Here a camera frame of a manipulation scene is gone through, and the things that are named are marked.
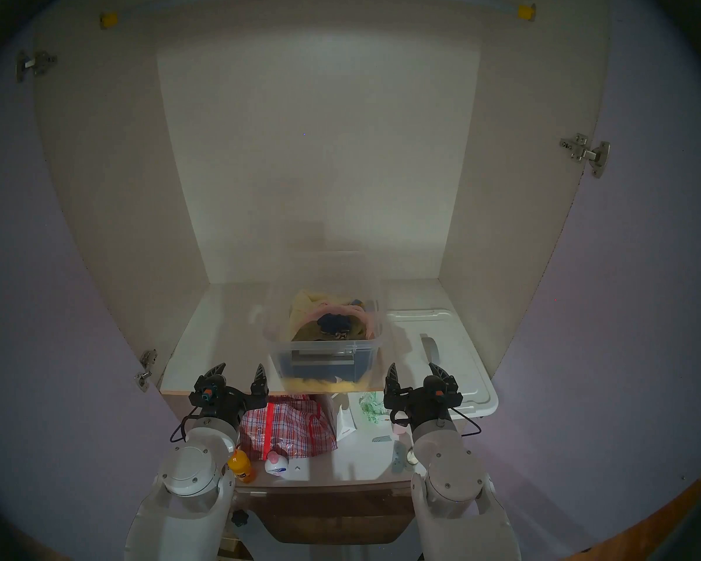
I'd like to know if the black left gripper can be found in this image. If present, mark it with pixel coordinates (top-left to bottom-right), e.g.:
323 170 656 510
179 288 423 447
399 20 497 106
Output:
188 363 269 431

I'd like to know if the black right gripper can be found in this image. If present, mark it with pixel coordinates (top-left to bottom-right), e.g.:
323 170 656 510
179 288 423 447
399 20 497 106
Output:
384 362 463 430

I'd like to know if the white plastic bin lid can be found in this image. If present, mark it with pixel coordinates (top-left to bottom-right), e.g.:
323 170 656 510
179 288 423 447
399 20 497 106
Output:
386 310 499 419

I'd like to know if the navy blue striped sock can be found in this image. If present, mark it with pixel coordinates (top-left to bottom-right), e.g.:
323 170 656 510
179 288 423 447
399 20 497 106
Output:
317 313 352 340

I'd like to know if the clear plastic storage bin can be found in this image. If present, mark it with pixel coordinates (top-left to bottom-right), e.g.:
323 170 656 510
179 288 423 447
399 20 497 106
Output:
250 250 386 392

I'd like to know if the lavender cabinet door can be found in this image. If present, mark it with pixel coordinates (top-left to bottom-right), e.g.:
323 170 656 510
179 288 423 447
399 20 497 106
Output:
491 0 701 557
0 28 182 561

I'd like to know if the white wardrobe cabinet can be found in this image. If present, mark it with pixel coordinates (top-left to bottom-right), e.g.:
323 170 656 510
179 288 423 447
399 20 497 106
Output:
32 0 614 490

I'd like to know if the green patterned cloth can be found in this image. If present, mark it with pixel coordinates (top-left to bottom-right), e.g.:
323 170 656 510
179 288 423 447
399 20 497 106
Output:
358 392 389 430

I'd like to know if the red plaid bag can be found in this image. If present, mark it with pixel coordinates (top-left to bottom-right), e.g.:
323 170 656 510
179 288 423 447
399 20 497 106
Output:
238 395 338 460

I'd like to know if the pink fuzzy sock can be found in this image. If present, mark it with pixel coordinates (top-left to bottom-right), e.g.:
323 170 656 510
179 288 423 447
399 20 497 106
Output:
308 304 382 340

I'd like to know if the olive green knit sock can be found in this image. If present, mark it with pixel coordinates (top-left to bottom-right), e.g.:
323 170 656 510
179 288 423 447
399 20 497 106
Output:
292 322 370 342

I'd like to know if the white paper carton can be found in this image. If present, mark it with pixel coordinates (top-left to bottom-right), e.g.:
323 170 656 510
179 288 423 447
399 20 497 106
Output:
331 393 358 445

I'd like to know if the orange bottle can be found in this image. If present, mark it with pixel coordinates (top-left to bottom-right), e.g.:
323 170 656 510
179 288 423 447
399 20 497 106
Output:
228 448 256 484

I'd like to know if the yellow fuzzy cloth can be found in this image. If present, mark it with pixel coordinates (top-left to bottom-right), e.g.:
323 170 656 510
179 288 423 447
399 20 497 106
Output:
283 374 370 392

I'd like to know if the white bottle pink cap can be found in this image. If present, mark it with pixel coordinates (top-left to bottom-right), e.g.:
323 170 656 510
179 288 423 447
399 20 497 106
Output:
264 446 293 477

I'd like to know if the silver door hinge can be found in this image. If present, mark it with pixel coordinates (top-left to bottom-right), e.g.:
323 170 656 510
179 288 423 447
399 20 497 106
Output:
133 349 158 393
560 133 611 178
16 50 58 82

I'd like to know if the cream yellow sock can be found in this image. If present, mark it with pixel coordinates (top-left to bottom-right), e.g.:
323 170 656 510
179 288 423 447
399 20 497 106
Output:
289 290 352 338

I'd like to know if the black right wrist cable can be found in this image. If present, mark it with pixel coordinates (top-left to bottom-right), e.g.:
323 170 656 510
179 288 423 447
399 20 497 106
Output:
451 407 483 438

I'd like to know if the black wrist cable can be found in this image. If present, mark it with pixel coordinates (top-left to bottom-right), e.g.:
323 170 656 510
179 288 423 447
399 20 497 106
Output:
451 407 483 438
171 405 203 444

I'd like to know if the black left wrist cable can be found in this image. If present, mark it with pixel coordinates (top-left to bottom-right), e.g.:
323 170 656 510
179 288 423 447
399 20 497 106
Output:
171 405 203 444

